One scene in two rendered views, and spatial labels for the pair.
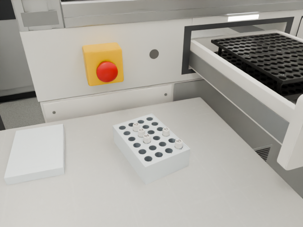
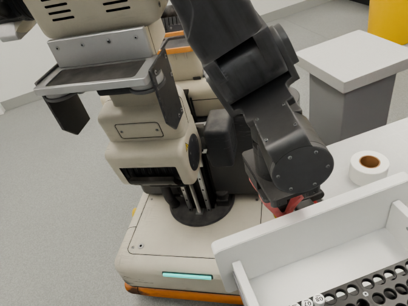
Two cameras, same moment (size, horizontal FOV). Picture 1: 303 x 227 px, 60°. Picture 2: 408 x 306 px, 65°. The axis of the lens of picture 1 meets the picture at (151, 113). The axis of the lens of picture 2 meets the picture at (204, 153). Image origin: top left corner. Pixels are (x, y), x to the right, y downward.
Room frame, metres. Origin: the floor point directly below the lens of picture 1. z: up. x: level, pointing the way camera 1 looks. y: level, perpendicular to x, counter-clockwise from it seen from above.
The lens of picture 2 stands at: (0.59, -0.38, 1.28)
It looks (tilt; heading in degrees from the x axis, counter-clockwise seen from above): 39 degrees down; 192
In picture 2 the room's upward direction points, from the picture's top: 15 degrees counter-clockwise
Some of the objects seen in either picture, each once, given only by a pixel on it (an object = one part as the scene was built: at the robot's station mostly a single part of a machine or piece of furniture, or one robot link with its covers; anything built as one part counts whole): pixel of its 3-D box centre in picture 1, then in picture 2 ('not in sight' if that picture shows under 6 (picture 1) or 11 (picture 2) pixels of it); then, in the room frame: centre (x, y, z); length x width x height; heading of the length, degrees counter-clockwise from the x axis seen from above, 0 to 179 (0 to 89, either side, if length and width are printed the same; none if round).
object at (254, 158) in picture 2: not in sight; (277, 155); (0.28, -0.35, 1.01); 0.10 x 0.07 x 0.07; 18
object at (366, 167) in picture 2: not in sight; (368, 169); (0.10, -0.16, 0.78); 0.07 x 0.07 x 0.04
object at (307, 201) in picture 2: not in sight; (303, 206); (0.28, -0.32, 0.91); 0.07 x 0.04 x 0.01; 108
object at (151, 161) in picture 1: (149, 144); not in sight; (0.36, 0.00, 0.78); 0.12 x 0.08 x 0.04; 30
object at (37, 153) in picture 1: (38, 150); not in sight; (0.36, 0.20, 0.77); 0.13 x 0.09 x 0.02; 16
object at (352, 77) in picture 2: not in sight; (343, 140); (-0.46, -0.02, 0.38); 0.30 x 0.30 x 0.76; 22
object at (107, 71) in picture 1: (106, 70); not in sight; (0.46, 0.09, 0.88); 0.04 x 0.03 x 0.04; 108
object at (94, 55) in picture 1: (103, 64); not in sight; (0.49, 0.10, 0.88); 0.07 x 0.05 x 0.07; 108
